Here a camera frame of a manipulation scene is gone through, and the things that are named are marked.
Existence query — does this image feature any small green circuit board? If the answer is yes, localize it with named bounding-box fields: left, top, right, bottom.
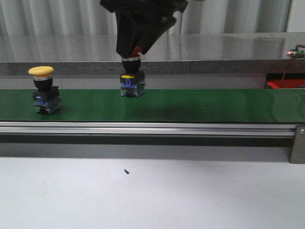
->
left=286, top=49, right=305, bottom=57

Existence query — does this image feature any white curtain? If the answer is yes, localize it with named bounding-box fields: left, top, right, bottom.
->
left=0, top=0, right=305, bottom=36

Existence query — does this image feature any aluminium conveyor frame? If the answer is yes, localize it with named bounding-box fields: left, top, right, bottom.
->
left=0, top=122, right=301, bottom=137

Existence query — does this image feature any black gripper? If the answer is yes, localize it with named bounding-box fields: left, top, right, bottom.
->
left=100, top=0, right=188, bottom=58

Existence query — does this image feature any metal conveyor support bracket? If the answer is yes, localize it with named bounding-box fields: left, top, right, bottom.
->
left=289, top=125, right=305, bottom=164

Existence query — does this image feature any red and black wire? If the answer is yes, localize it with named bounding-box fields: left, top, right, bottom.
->
left=279, top=44, right=305, bottom=89

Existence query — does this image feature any green conveyor belt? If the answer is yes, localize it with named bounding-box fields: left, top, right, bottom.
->
left=0, top=89, right=305, bottom=123

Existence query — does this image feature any red plastic tray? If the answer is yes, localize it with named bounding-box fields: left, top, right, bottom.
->
left=265, top=79, right=305, bottom=89

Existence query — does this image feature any yellow mushroom push button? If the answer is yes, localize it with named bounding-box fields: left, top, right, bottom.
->
left=28, top=66, right=62, bottom=115

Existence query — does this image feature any red mushroom push button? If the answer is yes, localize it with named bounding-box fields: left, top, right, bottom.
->
left=120, top=46, right=146, bottom=98

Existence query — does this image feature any grey stone counter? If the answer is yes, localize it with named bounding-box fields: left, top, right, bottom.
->
left=0, top=32, right=305, bottom=76

